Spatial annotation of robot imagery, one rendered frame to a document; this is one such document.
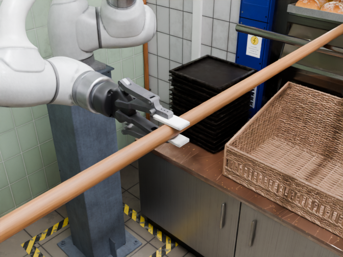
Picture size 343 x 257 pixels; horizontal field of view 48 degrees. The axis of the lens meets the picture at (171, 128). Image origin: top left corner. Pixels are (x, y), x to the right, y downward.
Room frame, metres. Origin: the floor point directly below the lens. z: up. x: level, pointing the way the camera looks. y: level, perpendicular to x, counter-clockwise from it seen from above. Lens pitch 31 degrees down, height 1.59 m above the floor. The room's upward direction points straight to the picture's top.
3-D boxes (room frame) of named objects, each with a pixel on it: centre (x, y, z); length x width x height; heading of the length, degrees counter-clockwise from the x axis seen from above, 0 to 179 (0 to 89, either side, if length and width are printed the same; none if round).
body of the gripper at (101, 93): (0.75, 0.12, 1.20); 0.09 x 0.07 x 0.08; 48
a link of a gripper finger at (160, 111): (0.66, 0.02, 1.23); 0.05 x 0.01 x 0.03; 48
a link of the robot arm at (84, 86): (0.80, 0.17, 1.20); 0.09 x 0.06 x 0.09; 138
